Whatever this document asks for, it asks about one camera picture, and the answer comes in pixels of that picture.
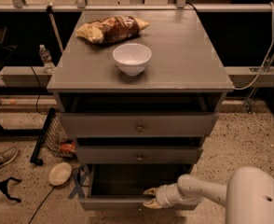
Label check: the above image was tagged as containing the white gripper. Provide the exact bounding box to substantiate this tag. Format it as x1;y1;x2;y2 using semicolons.
144;184;185;209

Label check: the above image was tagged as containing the grey bottom drawer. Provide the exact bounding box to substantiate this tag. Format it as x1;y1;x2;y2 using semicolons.
80;164;192;211

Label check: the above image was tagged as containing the grey drawer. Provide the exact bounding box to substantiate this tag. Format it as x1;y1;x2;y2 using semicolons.
75;147;202;164
60;113;218;137
80;164;192;211

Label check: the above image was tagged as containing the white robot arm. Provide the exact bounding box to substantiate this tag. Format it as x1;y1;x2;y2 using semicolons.
144;167;274;224

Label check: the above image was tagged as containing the grey middle drawer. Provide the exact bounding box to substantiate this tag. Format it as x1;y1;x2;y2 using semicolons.
75;147;202;164

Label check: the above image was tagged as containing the grey top drawer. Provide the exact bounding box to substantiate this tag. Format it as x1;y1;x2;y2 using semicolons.
60;113;218;137

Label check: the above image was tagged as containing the grey drawer cabinet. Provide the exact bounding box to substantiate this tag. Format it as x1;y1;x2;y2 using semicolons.
46;8;235;173

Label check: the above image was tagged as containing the white bowl on floor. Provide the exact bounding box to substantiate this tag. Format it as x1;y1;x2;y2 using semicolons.
48;162;72;186

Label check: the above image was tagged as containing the orange can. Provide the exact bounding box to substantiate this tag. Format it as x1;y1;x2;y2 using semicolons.
59;143;75;154

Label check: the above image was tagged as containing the mesh net basket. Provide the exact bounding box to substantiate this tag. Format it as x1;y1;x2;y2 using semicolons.
44;114;75;158

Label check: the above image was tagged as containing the black metal bar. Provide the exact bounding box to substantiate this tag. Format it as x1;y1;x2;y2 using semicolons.
30;107;55;166

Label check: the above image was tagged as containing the white bowl on cabinet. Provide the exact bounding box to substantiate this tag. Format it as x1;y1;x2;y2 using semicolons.
113;43;152;76

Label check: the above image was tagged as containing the brown yellow chip bag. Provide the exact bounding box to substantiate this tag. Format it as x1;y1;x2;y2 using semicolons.
76;16;150;44

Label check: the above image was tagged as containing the clear plastic water bottle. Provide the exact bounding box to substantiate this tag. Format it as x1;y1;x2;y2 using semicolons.
39;44;55;74

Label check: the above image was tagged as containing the black cable on floor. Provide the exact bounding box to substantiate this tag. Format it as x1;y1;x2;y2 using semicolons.
28;164;91;224

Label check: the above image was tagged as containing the white cable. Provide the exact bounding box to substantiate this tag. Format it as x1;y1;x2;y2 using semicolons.
233;1;274;91

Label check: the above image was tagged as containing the black bracket on floor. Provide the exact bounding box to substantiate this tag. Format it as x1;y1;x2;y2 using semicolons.
0;177;21;203

